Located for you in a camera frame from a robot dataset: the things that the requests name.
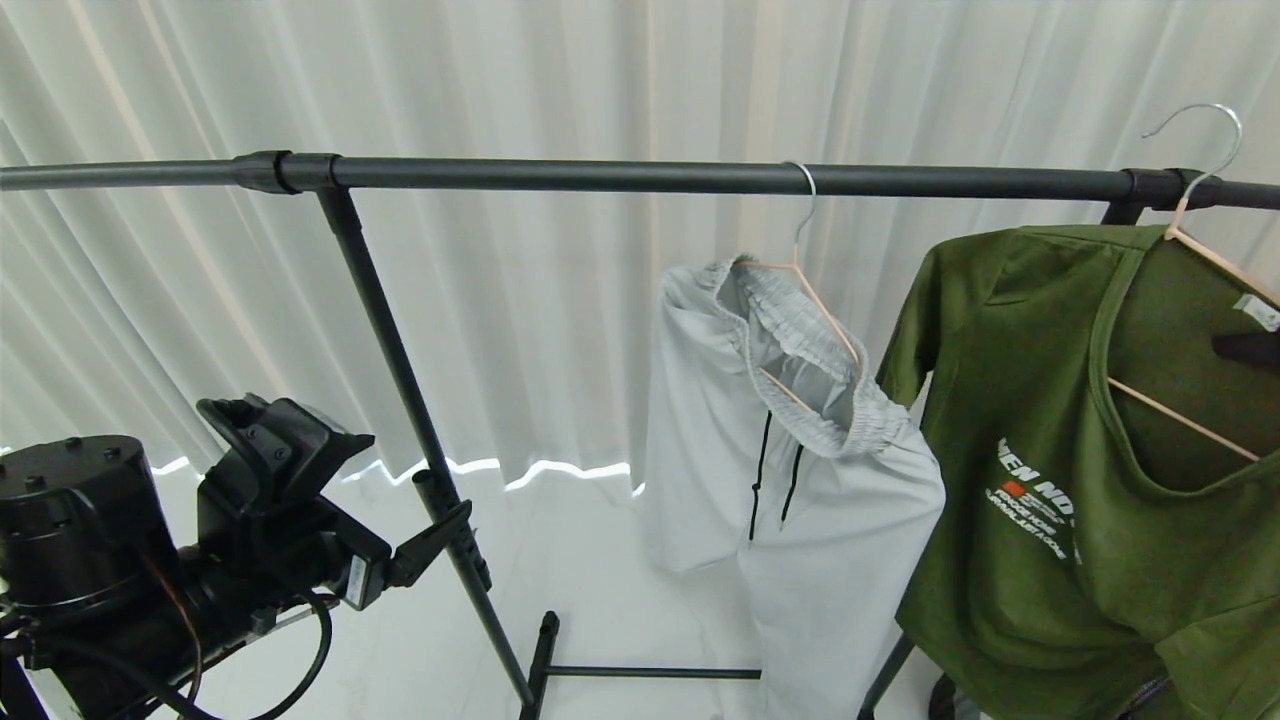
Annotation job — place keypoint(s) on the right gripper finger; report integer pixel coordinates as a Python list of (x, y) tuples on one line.
[(1255, 348)]

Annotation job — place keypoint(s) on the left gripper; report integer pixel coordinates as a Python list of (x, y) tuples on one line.
[(290, 570)]

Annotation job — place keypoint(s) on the pink clothes hanger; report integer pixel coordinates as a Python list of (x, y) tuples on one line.
[(1180, 215), (797, 268)]

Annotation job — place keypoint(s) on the green garment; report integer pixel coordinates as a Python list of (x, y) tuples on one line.
[(1000, 350)]

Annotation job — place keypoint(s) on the pale grey shorts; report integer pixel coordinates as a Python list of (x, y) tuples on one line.
[(830, 560)]

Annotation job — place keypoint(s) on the black clothes rack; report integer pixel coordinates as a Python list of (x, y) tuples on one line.
[(600, 178)]

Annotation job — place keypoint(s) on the white curtain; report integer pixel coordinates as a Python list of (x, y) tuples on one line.
[(500, 350)]

